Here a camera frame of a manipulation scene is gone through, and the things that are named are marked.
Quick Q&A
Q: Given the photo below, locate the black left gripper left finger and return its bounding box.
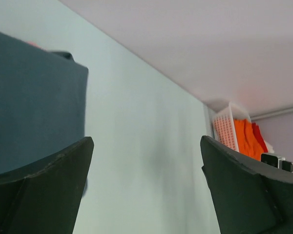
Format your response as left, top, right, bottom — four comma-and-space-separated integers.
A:
0, 136, 94, 234

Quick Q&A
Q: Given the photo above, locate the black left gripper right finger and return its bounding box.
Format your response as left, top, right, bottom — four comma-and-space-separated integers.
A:
200, 136, 293, 234

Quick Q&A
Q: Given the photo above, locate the grey blue t shirt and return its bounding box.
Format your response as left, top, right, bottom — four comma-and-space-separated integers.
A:
0, 32, 88, 174

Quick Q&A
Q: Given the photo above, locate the white t shirt in basket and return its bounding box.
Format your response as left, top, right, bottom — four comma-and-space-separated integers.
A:
264, 141, 275, 154

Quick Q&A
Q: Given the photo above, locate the orange t shirt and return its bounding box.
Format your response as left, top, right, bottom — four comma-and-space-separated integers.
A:
234, 119, 264, 161

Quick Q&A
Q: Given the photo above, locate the red t shirt in basket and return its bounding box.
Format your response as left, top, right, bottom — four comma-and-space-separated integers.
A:
251, 123, 269, 153

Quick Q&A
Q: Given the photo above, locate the white plastic basket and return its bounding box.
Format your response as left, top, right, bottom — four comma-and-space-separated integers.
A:
212, 102, 251, 152

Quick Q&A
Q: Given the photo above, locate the pink folded t shirt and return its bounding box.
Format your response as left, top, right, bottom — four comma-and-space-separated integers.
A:
27, 41, 42, 49

